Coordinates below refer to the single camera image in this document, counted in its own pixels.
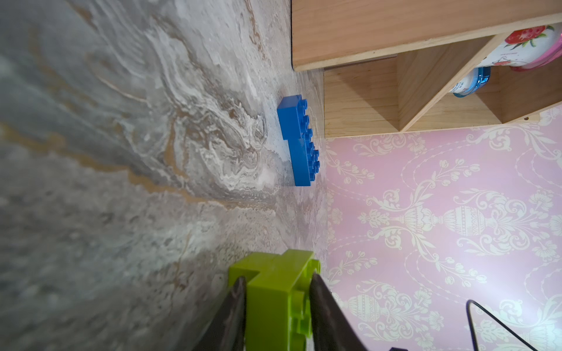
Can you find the wooden shelf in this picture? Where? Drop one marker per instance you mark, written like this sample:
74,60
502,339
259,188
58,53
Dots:
390,66

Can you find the pink lid yogurt cup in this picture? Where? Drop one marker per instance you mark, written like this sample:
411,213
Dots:
527,49

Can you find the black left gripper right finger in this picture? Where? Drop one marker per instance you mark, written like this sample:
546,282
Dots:
331,330

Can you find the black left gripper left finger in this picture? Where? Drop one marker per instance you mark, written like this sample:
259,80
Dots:
227,329

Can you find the blue lego brick assembly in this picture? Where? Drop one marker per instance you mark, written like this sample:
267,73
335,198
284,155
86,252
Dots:
296,130

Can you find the blue lid yogurt cup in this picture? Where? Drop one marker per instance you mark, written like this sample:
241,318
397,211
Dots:
475,80

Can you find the green 2x4 lego brick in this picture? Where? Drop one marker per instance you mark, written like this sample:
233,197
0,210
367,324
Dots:
278,313

